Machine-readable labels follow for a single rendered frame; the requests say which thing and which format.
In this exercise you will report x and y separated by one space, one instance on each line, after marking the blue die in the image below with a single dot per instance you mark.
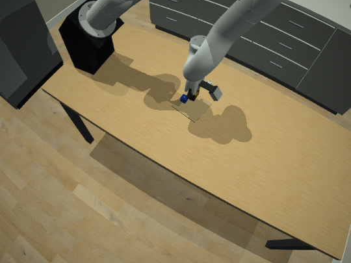
183 98

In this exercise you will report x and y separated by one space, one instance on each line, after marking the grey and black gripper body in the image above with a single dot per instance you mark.
193 86

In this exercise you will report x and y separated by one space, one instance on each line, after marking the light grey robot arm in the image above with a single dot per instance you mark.
241 16

